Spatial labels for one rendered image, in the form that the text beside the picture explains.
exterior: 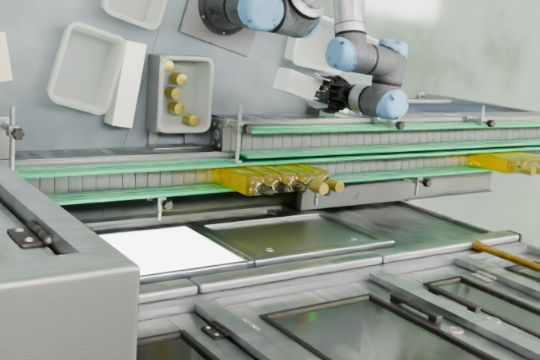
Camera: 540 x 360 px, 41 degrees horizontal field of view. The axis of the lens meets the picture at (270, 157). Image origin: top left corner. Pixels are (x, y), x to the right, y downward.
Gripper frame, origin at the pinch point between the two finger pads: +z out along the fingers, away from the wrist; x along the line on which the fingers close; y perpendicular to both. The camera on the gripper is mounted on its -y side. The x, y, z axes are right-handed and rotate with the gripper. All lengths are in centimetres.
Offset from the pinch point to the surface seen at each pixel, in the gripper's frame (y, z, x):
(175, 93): 28.0, 27.8, 12.3
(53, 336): 102, -104, 39
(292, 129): -5.7, 13.2, 12.1
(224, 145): 11.0, 20.7, 22.5
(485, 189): -114, 21, 10
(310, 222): -14.6, 2.6, 37.0
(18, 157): 67, 24, 41
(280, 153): -4.3, 13.6, 20.2
